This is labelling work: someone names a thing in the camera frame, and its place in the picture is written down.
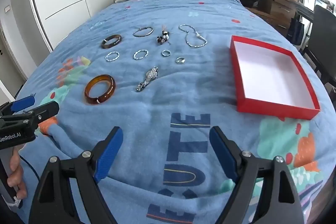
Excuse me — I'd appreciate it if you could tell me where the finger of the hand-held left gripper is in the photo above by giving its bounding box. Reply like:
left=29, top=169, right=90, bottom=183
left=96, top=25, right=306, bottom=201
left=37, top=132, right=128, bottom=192
left=0, top=95, right=36, bottom=117
left=14, top=101, right=60, bottom=125

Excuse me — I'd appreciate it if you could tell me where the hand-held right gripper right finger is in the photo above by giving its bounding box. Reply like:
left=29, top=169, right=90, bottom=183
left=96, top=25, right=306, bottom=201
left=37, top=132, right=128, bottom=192
left=209, top=126, right=305, bottom=224

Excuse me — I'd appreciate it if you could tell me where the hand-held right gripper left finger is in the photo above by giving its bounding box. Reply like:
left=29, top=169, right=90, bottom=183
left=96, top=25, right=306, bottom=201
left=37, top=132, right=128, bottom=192
left=28, top=126, right=124, bottom=224

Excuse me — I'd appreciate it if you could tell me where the amber bangle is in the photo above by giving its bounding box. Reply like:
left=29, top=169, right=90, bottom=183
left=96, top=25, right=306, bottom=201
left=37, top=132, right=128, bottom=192
left=84, top=74, right=116, bottom=105

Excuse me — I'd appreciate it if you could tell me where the red cardboard box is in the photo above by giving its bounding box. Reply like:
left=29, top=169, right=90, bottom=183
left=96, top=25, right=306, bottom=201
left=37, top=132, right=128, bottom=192
left=230, top=35, right=321, bottom=120

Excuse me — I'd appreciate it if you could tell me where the twisted silver bracelet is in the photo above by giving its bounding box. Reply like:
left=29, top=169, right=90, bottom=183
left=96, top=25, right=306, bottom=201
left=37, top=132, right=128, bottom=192
left=105, top=51, right=120, bottom=62

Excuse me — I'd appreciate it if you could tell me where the silver wristwatch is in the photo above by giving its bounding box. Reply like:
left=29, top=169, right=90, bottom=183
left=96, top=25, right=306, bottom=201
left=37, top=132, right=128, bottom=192
left=136, top=67, right=159, bottom=92

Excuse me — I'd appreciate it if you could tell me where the dark brown bangle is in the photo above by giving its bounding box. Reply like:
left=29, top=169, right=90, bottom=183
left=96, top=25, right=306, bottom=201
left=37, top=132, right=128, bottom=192
left=101, top=34, right=122, bottom=49

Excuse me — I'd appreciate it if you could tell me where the person's left hand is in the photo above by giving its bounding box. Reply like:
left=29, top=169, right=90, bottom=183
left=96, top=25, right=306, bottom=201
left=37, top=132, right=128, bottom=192
left=7, top=148, right=28, bottom=199

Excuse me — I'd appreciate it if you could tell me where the thin silver bangle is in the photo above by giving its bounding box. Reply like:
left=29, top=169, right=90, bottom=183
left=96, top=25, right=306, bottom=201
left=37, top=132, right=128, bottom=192
left=133, top=26, right=153, bottom=38

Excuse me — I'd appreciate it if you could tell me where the black and white beaded charm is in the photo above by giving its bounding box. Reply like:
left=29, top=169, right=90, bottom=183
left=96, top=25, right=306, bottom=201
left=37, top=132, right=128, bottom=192
left=155, top=25, right=172, bottom=45

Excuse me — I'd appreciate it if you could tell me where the dark blue bag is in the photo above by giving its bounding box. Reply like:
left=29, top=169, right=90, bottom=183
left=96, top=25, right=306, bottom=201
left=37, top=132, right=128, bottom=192
left=286, top=18, right=305, bottom=45

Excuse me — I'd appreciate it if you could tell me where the wooden dresser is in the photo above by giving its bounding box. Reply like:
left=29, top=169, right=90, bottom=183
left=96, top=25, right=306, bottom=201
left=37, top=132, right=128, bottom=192
left=247, top=0, right=300, bottom=35

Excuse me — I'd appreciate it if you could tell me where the black chair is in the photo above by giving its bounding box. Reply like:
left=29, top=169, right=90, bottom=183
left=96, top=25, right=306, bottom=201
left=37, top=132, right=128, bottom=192
left=302, top=5, right=336, bottom=85

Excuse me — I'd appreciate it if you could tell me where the blue cable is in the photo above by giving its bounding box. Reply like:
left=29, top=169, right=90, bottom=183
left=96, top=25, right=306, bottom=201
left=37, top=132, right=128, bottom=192
left=19, top=155, right=40, bottom=184

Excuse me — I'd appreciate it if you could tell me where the silver chain necklace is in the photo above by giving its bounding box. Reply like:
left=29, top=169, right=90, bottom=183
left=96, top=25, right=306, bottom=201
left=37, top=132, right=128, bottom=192
left=178, top=25, right=208, bottom=48

